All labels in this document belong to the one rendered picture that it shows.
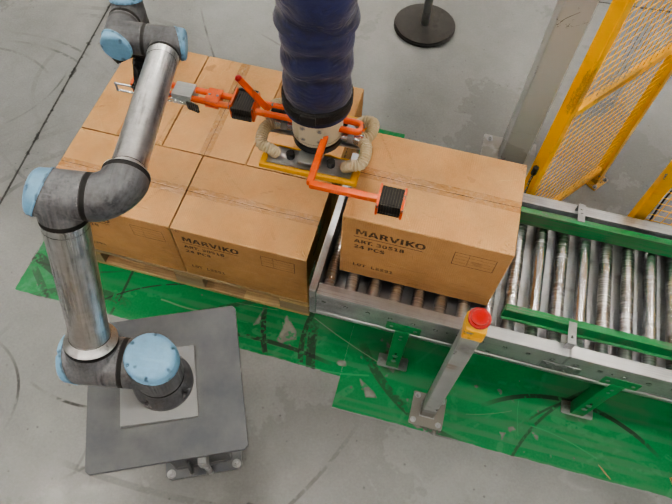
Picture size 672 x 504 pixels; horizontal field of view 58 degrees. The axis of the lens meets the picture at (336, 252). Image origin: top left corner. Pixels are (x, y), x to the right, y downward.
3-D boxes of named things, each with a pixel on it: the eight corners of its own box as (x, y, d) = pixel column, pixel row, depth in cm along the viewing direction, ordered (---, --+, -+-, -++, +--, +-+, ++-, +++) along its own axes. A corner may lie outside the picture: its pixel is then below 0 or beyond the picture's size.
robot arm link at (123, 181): (133, 207, 136) (189, 17, 173) (76, 201, 135) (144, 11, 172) (141, 236, 145) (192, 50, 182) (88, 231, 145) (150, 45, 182)
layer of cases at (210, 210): (359, 142, 332) (364, 88, 297) (308, 303, 283) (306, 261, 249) (153, 96, 345) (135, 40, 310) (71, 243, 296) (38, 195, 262)
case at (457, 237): (499, 223, 260) (527, 164, 225) (486, 306, 240) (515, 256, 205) (362, 191, 266) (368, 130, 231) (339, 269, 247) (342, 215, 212)
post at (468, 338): (436, 405, 276) (490, 315, 189) (433, 420, 272) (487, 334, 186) (421, 401, 276) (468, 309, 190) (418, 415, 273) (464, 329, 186)
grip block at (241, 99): (262, 102, 209) (261, 90, 204) (253, 124, 204) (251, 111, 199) (239, 98, 210) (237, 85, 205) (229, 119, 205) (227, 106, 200)
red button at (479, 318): (490, 314, 189) (493, 309, 185) (487, 335, 186) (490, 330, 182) (468, 309, 190) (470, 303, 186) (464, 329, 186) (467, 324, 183)
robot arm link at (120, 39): (136, 40, 167) (146, 9, 174) (93, 35, 167) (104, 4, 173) (142, 66, 176) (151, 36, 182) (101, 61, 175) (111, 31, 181)
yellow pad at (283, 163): (362, 165, 209) (363, 155, 205) (356, 188, 204) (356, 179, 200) (267, 145, 213) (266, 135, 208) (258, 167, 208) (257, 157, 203)
